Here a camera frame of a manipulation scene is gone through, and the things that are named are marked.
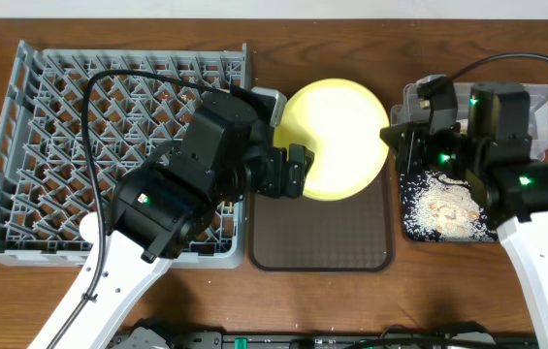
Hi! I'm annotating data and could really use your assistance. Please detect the yellow round plate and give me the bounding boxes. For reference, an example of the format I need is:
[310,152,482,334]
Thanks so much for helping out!
[274,79,390,201]

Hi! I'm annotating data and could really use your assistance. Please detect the white cup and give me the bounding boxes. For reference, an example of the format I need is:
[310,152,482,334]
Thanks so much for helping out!
[79,212,99,243]

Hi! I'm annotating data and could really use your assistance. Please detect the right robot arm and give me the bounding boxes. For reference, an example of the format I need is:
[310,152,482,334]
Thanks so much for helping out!
[380,77,548,348]

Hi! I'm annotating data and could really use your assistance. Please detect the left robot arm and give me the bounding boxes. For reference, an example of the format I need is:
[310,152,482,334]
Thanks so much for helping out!
[31,87,314,348]

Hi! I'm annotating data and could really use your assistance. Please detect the black food waste tray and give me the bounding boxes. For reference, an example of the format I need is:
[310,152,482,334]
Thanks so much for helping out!
[397,164,500,245]

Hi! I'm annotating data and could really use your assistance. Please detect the clear plastic waste bin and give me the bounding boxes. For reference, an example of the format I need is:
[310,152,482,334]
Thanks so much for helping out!
[390,83,548,161]

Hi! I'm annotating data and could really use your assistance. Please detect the spilled rice food scraps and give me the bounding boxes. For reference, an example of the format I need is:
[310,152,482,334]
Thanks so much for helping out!
[401,170,497,242]

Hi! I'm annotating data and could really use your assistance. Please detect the dark brown serving tray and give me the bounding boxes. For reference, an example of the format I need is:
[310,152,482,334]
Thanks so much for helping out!
[248,164,393,271]

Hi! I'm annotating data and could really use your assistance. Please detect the grey plastic dish rack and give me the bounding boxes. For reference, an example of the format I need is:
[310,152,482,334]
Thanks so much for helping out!
[0,43,251,267]

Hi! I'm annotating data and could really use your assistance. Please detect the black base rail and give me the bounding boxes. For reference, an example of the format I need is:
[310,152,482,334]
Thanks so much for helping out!
[107,319,539,349]

